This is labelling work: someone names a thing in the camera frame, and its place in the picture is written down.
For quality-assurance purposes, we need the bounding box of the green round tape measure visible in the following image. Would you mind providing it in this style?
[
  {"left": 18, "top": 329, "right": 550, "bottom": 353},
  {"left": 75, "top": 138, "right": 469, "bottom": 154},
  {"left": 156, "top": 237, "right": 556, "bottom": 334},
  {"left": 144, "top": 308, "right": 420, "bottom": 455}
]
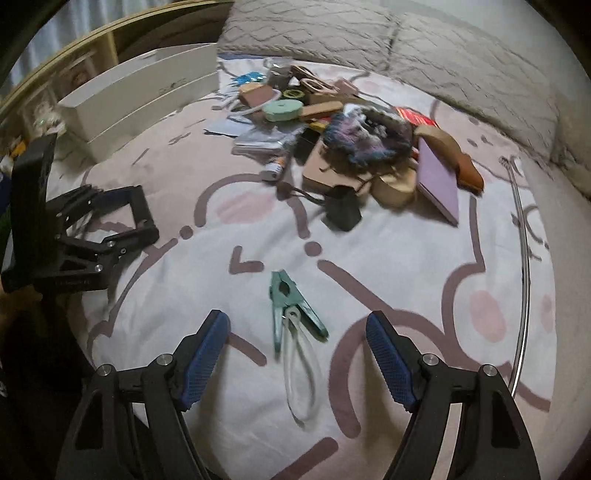
[{"left": 262, "top": 100, "right": 305, "bottom": 123}]

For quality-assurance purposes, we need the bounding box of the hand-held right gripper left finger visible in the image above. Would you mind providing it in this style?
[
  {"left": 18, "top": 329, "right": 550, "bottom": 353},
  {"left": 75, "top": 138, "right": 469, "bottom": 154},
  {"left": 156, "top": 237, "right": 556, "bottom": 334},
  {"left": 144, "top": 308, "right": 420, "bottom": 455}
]
[{"left": 60, "top": 309, "right": 232, "bottom": 480}]

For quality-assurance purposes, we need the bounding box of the white plastic ring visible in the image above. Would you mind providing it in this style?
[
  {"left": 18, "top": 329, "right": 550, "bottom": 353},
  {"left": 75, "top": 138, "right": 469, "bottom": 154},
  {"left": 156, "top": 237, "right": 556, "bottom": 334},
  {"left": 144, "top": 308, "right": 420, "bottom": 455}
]
[{"left": 231, "top": 88, "right": 282, "bottom": 118}]

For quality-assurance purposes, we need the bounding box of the grey curtain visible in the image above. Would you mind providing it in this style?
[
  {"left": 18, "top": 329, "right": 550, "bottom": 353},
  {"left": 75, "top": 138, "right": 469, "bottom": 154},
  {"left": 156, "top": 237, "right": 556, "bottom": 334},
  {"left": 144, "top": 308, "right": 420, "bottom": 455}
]
[{"left": 9, "top": 0, "right": 153, "bottom": 93}]

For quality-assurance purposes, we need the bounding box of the tan tape roll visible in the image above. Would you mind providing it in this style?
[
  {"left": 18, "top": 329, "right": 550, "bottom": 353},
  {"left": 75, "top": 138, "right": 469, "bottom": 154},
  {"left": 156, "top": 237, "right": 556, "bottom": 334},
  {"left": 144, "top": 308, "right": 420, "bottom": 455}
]
[{"left": 372, "top": 161, "right": 419, "bottom": 208}]

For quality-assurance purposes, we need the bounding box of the printed blanket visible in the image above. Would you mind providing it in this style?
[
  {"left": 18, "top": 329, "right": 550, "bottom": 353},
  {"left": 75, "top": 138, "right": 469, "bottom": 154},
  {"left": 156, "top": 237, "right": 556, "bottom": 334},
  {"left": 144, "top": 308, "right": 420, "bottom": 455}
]
[{"left": 46, "top": 58, "right": 559, "bottom": 480}]

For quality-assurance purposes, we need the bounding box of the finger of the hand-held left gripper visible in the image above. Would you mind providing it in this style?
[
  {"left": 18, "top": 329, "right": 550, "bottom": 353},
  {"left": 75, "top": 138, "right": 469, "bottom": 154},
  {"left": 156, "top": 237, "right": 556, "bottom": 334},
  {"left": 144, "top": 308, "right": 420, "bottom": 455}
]
[
  {"left": 58, "top": 228, "right": 160, "bottom": 280},
  {"left": 46, "top": 184, "right": 160, "bottom": 241}
]

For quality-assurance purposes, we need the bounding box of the white medicine sachet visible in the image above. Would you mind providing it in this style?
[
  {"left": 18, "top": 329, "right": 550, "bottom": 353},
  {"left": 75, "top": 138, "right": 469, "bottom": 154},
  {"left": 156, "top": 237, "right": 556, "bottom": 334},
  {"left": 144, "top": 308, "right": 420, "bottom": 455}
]
[{"left": 204, "top": 114, "right": 252, "bottom": 138}]

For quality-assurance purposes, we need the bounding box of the purple notebook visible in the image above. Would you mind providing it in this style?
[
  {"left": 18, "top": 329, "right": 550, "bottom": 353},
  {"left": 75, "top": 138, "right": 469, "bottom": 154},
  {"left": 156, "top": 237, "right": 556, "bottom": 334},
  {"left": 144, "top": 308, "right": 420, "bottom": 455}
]
[{"left": 417, "top": 136, "right": 461, "bottom": 227}]

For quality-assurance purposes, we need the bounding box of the small white tube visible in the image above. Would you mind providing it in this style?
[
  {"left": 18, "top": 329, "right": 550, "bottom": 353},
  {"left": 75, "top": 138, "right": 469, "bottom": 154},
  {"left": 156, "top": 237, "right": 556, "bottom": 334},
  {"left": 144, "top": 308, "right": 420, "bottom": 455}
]
[{"left": 261, "top": 154, "right": 289, "bottom": 183}]

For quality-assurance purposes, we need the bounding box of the beige bed sheet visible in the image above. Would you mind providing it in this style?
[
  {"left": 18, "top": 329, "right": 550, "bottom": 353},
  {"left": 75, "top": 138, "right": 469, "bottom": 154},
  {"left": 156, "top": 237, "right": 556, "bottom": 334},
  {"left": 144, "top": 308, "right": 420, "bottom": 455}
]
[{"left": 503, "top": 148, "right": 591, "bottom": 324}]

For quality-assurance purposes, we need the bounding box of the brown leather sheath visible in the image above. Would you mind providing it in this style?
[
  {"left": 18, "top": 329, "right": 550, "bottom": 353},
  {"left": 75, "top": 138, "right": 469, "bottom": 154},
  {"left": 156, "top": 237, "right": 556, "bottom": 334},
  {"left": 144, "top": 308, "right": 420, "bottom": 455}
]
[{"left": 455, "top": 152, "right": 485, "bottom": 195}]

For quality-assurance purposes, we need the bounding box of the brown wooden wedge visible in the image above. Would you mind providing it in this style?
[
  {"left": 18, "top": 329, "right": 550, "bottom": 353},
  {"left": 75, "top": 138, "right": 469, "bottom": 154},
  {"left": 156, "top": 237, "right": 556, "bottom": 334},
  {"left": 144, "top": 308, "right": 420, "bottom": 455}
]
[{"left": 318, "top": 80, "right": 361, "bottom": 104}]

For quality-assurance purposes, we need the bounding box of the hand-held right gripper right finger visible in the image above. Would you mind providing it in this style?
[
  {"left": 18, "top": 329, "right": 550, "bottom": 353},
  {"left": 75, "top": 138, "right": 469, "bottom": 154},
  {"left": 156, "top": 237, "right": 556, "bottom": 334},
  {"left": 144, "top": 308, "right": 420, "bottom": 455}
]
[{"left": 366, "top": 310, "right": 541, "bottom": 480}]

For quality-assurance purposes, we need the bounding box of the brown blanket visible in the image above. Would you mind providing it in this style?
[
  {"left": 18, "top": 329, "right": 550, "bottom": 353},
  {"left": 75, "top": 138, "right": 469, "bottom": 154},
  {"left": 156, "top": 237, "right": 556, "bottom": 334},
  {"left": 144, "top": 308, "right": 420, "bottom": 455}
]
[{"left": 115, "top": 7, "right": 236, "bottom": 51}]

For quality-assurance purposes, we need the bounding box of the beige knitted pillow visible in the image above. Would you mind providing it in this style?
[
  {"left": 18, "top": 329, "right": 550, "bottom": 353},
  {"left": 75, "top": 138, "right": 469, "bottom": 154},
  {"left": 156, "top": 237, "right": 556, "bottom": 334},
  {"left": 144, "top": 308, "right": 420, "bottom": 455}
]
[
  {"left": 217, "top": 0, "right": 400, "bottom": 72},
  {"left": 390, "top": 11, "right": 578, "bottom": 160}
]

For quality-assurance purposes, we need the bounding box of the tan curved wooden piece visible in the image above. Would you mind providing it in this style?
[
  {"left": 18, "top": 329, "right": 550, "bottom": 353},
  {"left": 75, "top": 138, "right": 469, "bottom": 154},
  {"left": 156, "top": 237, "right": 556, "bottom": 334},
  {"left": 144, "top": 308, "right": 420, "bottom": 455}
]
[{"left": 413, "top": 124, "right": 462, "bottom": 160}]

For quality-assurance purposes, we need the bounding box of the clear plastic case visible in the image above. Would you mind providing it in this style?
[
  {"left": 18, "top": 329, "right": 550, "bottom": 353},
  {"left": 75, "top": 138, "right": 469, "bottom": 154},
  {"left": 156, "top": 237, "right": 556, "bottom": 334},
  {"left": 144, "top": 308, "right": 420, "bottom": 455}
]
[{"left": 233, "top": 127, "right": 289, "bottom": 155}]

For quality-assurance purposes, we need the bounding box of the white storage box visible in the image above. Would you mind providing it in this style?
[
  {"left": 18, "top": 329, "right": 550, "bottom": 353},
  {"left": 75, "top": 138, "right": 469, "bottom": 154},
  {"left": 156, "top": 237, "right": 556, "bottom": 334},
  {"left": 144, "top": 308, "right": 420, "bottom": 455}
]
[{"left": 58, "top": 43, "right": 219, "bottom": 163}]

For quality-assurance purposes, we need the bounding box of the black cord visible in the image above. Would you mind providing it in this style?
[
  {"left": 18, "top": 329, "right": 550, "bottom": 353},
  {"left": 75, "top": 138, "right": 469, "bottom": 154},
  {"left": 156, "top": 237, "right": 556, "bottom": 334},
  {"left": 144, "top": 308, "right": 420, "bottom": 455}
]
[{"left": 276, "top": 181, "right": 333, "bottom": 208}]

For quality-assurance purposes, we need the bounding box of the multicolour knit pouch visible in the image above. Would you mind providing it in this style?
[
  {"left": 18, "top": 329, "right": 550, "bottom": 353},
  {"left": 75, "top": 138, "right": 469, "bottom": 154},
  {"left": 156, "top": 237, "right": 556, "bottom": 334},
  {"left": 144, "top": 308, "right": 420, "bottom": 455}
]
[{"left": 322, "top": 104, "right": 415, "bottom": 167}]

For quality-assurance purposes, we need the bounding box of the red small box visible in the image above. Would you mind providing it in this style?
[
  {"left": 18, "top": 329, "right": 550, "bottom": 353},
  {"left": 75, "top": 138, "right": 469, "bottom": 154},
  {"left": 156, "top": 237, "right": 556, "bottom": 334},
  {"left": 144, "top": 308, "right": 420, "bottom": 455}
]
[{"left": 394, "top": 106, "right": 437, "bottom": 132}]

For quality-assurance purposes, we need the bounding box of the black small box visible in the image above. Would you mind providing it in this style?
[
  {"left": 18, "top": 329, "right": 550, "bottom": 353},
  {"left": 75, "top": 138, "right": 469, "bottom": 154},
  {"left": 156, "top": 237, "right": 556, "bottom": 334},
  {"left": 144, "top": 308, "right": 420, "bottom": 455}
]
[{"left": 295, "top": 127, "right": 324, "bottom": 164}]

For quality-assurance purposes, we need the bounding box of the black square cap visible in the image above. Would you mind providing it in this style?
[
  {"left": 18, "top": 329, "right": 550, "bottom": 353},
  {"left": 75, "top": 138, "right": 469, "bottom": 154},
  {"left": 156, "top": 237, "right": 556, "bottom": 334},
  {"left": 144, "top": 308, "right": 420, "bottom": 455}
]
[{"left": 322, "top": 185, "right": 362, "bottom": 232}]

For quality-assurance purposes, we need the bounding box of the wooden bedside shelf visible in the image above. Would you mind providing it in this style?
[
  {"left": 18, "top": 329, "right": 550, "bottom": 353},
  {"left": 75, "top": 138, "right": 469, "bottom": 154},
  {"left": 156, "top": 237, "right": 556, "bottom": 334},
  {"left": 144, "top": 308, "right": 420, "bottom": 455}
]
[{"left": 0, "top": 0, "right": 232, "bottom": 153}]

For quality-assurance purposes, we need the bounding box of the silver metal rod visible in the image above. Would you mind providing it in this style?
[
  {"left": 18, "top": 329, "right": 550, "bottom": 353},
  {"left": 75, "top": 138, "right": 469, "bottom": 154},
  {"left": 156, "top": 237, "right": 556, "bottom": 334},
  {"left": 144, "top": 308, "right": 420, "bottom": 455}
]
[{"left": 499, "top": 156, "right": 532, "bottom": 386}]

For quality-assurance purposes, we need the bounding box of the brown cardboard box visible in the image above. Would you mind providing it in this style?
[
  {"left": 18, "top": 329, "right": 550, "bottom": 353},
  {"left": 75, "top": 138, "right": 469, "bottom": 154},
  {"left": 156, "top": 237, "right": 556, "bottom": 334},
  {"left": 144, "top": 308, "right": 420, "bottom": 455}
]
[{"left": 302, "top": 138, "right": 375, "bottom": 195}]

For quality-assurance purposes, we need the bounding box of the green spring clamp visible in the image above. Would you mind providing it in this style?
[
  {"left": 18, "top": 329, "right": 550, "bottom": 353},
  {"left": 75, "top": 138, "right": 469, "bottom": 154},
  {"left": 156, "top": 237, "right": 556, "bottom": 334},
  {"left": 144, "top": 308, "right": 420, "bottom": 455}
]
[{"left": 269, "top": 270, "right": 329, "bottom": 354}]

